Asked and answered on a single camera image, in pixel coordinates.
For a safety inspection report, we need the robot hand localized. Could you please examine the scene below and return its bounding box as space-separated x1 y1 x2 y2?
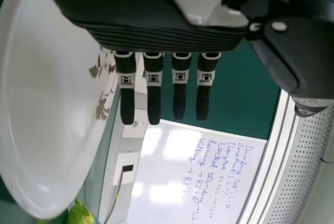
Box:
38 0 334 126

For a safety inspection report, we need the grey cable with yellow tag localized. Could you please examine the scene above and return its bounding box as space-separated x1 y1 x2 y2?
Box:
113 170 126 209

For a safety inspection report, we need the silver perforated cable duct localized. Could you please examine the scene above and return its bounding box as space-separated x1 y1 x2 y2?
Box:
238 89 334 224

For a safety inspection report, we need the yellow-green biscuit packet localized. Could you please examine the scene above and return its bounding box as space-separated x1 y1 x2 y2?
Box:
66 199 96 224

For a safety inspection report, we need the whiteboard with blue writing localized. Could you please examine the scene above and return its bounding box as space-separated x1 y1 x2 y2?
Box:
132 119 268 224

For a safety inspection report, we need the white plate with leaf pattern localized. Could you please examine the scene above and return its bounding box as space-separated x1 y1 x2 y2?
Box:
0 0 122 219

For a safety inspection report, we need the white panel with black slot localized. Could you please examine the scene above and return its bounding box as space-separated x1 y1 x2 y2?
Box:
113 150 142 187

